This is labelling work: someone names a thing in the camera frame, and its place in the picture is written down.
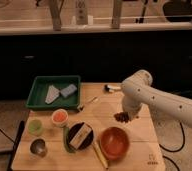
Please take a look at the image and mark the green plastic tray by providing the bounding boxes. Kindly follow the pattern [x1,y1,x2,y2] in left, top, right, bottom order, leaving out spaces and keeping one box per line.
[26,75,81,111]

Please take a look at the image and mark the white handled brush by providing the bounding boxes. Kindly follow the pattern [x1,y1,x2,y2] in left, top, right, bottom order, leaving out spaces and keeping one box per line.
[104,84,121,93]

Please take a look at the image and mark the tan box with black band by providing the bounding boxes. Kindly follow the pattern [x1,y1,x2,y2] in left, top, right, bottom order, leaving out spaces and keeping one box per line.
[68,123,92,149]

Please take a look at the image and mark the dark purple grapes bunch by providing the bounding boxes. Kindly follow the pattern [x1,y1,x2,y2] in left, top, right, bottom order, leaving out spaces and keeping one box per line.
[114,112,130,123]

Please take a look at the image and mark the red bowl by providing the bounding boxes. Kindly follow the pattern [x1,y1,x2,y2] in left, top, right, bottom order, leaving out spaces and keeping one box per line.
[99,127,130,161]

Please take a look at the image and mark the white cup orange contents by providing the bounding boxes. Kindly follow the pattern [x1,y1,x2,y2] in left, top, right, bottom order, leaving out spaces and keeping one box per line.
[51,109,68,127]

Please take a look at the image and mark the black cable right floor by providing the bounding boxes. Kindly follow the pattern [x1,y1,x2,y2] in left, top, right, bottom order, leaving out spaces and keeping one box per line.
[158,121,186,171]

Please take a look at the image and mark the small metal spoon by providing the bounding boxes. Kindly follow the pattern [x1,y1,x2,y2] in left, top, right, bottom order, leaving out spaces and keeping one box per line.
[77,97,98,111]

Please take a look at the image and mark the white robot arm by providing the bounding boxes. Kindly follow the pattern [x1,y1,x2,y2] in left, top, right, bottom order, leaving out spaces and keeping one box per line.
[121,70,192,128]

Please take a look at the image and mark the yellow wooden stick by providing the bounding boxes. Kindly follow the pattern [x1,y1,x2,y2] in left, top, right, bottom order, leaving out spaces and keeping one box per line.
[93,142,109,170]

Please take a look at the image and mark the small metal cup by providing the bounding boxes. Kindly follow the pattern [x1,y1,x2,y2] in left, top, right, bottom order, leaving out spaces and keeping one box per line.
[30,139,47,157]

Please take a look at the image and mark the grey triangular sponge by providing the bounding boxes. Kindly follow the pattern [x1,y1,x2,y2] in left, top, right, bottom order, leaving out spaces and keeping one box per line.
[45,85,60,104]

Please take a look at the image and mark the green translucent cup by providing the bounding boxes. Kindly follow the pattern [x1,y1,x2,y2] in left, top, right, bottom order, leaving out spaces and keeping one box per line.
[28,119,43,136]

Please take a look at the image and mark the black round plate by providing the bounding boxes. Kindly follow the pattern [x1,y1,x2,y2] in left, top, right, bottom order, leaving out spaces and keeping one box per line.
[67,122,94,150]

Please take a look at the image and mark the blue-grey rectangular block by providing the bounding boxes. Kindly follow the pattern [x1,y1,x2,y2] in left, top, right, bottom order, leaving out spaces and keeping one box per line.
[60,84,77,98]

